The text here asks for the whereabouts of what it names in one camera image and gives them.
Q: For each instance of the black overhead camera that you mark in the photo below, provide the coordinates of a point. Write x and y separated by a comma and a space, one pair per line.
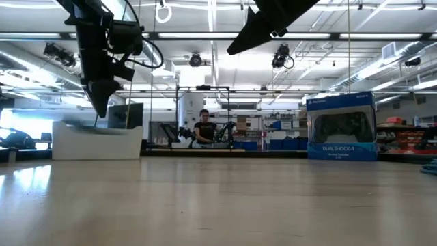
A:
280, 56

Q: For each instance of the black aluminium table frame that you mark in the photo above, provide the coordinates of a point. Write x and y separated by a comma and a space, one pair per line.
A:
191, 153

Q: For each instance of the round black ceiling fixture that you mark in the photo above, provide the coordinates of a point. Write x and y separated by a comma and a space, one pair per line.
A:
195, 60

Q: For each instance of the teal object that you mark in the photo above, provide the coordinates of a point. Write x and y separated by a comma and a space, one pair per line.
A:
431, 167

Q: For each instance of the shelf with red items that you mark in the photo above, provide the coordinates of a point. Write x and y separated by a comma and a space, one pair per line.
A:
396, 136

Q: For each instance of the black background robot arm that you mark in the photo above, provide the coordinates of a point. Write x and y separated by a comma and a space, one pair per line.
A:
177, 131
225, 131

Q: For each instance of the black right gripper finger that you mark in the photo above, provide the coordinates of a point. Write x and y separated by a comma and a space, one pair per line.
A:
251, 34

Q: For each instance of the white plastic bin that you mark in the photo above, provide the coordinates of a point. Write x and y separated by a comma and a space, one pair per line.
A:
95, 143

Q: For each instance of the person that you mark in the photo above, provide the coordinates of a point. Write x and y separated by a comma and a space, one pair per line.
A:
205, 131

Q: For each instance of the black background rig frame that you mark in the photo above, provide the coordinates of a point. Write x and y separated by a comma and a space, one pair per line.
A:
203, 87

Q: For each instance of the black curved object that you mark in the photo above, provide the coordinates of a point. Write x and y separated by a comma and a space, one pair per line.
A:
17, 140

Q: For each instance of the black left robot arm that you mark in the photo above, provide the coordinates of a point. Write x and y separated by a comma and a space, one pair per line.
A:
85, 12

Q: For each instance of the black monitor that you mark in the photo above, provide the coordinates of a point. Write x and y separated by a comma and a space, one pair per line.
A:
121, 116

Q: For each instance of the shelf with blue bins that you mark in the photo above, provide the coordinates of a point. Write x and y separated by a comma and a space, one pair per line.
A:
286, 143

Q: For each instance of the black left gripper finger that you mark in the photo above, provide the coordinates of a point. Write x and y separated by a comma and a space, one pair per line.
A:
100, 97

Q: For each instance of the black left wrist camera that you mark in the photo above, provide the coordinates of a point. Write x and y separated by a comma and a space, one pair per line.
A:
124, 36

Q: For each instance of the blue DualShock controller box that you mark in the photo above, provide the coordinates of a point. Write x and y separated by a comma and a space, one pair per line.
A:
341, 150

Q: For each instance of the white cylindrical column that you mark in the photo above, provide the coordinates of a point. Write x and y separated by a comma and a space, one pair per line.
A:
186, 109

